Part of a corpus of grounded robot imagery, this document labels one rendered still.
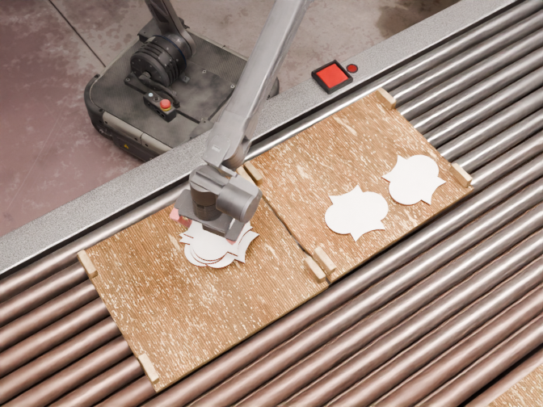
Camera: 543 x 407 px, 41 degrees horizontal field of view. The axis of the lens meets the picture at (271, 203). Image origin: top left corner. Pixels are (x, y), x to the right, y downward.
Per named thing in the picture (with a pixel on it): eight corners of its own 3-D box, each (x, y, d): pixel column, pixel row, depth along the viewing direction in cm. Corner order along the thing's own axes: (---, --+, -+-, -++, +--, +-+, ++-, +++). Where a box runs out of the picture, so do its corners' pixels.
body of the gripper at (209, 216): (192, 190, 140) (189, 169, 134) (240, 209, 138) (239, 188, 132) (177, 217, 137) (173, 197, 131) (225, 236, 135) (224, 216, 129)
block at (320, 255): (312, 255, 153) (313, 249, 151) (318, 250, 154) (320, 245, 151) (329, 276, 151) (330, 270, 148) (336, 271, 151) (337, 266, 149)
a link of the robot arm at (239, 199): (229, 144, 135) (216, 131, 126) (281, 170, 132) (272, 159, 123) (197, 199, 134) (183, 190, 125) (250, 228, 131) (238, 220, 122)
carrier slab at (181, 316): (77, 258, 153) (75, 254, 152) (239, 172, 166) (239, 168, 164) (157, 393, 139) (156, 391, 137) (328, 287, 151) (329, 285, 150)
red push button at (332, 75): (315, 76, 182) (315, 73, 181) (334, 66, 184) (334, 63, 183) (329, 91, 180) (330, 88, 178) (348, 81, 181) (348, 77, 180)
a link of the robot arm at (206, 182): (199, 157, 128) (182, 179, 126) (233, 174, 126) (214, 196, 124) (203, 178, 134) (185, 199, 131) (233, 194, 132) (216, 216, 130)
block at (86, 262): (78, 258, 151) (75, 252, 149) (86, 254, 152) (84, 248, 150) (90, 280, 149) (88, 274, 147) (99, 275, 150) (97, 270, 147)
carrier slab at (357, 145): (239, 169, 166) (239, 165, 165) (376, 94, 179) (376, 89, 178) (331, 283, 152) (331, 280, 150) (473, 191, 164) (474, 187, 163)
